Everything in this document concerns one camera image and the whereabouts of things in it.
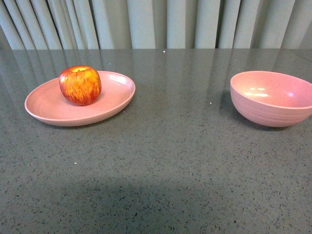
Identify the red yellow apple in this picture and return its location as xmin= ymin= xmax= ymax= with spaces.
xmin=58 ymin=65 xmax=102 ymax=106

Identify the pink bowl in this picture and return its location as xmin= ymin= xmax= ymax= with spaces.
xmin=230 ymin=71 xmax=312 ymax=127

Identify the pink plate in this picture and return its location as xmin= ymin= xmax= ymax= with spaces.
xmin=24 ymin=71 xmax=136 ymax=127

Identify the grey pleated curtain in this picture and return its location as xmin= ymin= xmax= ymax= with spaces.
xmin=0 ymin=0 xmax=312 ymax=50

